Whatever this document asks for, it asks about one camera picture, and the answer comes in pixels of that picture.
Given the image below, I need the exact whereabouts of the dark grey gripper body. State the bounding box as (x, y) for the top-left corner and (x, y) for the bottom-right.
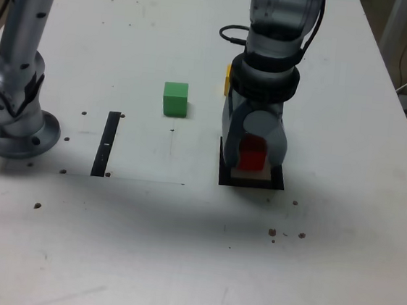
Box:
(225, 88), (288, 121)

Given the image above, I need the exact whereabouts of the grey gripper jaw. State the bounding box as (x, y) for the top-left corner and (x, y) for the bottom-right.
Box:
(240, 108), (293, 169)

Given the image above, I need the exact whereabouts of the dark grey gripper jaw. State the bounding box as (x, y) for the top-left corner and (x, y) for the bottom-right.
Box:
(216, 98), (249, 170)

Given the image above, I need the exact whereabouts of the red cube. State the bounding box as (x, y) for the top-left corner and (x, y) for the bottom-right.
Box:
(237, 134), (269, 174)

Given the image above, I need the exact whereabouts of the yellow cube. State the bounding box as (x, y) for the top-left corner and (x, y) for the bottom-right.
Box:
(222, 63), (235, 99)

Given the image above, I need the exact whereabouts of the green cube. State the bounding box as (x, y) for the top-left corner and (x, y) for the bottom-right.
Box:
(160, 80), (191, 120)

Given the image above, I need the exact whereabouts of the black tape square outline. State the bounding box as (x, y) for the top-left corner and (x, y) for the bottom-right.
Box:
(214, 135), (290, 193)

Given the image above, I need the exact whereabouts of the black tape strip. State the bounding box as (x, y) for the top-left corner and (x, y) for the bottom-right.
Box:
(89, 109), (122, 180)

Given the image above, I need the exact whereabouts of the white frame post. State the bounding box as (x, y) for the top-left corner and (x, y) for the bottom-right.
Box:
(377, 0), (407, 54)

